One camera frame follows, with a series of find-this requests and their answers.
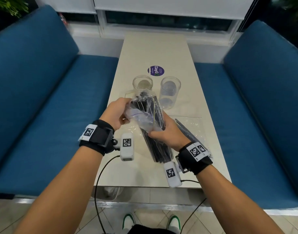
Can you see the person's black shorts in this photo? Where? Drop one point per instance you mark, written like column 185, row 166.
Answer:
column 149, row 230

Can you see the white and green sneaker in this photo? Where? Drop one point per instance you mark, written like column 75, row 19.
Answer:
column 174, row 222
column 128, row 220

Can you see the narrow white roller blind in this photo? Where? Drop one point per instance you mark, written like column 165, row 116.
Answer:
column 63, row 4

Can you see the person's left hand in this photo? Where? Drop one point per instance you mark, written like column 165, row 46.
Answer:
column 113, row 112

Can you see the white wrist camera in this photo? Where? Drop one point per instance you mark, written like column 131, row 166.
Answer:
column 173, row 180
column 127, row 151

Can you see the clear glass cup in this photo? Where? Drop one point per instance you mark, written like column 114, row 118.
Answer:
column 142, row 82
column 170, row 92

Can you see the round purple sticker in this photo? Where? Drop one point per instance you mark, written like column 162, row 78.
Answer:
column 155, row 71

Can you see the blue cushioned sofa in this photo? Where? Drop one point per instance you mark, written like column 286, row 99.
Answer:
column 41, row 107
column 249, row 107

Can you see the person's right hand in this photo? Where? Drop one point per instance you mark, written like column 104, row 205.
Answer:
column 172, row 136

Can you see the person's left forearm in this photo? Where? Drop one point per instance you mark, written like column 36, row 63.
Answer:
column 61, row 192

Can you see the small red bottle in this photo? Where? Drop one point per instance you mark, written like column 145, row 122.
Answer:
column 63, row 18

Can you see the bundle of metal straws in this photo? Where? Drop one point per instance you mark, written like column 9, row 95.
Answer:
column 158, row 148
column 188, row 131

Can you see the person's right forearm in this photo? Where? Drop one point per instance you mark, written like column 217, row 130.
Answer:
column 231, row 202

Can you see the small green plant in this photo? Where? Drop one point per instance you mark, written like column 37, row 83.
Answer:
column 10, row 4

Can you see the clear plastic bag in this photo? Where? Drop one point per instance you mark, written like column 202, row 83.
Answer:
column 195, row 124
column 139, row 114

